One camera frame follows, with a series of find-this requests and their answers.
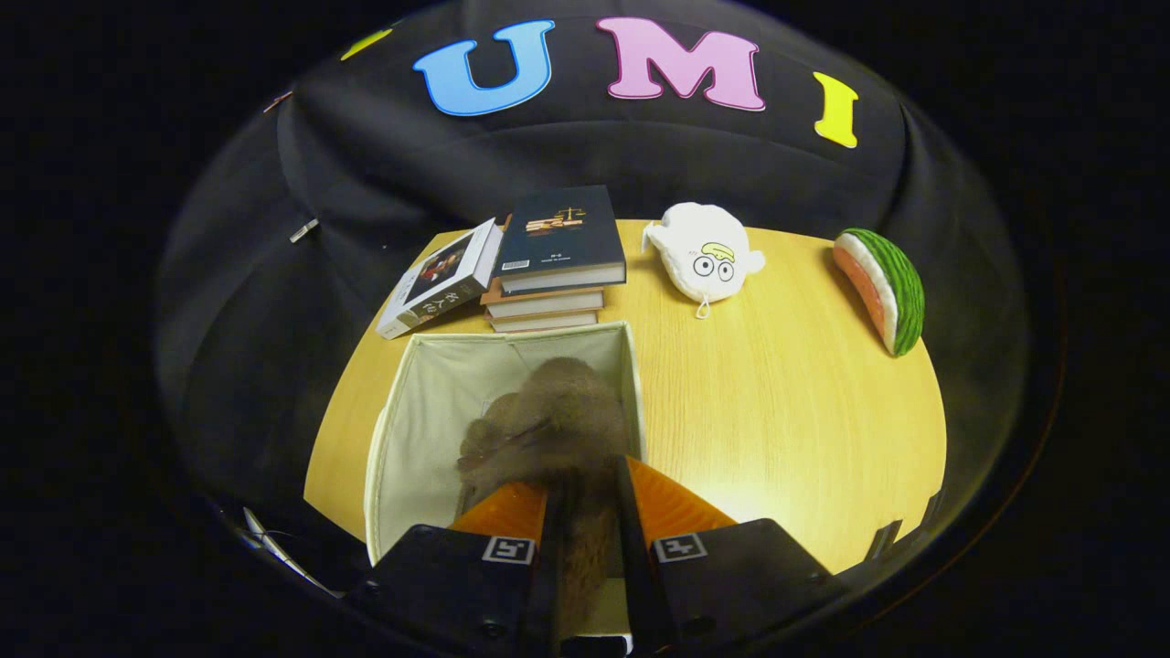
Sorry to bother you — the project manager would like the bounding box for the watermelon slice plush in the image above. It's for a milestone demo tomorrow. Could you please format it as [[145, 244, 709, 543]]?
[[832, 228, 926, 357]]

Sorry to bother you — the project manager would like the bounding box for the dark navy book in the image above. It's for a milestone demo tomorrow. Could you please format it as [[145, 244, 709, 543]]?
[[494, 185, 628, 296]]

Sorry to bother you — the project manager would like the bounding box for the white cover book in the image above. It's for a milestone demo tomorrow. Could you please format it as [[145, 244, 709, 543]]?
[[375, 218, 505, 341]]

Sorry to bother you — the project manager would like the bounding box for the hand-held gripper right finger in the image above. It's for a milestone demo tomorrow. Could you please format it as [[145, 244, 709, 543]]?
[[612, 454, 853, 658]]

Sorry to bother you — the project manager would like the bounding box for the brown cover book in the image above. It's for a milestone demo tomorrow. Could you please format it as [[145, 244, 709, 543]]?
[[480, 279, 606, 319], [489, 309, 601, 334]]

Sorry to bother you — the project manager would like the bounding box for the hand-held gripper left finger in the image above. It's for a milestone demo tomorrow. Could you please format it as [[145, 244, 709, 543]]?
[[350, 481, 565, 658]]

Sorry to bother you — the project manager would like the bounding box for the white plush toy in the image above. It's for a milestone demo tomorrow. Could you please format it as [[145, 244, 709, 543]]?
[[640, 202, 767, 319]]

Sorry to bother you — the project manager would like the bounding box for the grey fabric storage box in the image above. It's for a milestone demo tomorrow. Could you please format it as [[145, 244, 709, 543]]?
[[363, 320, 648, 636]]

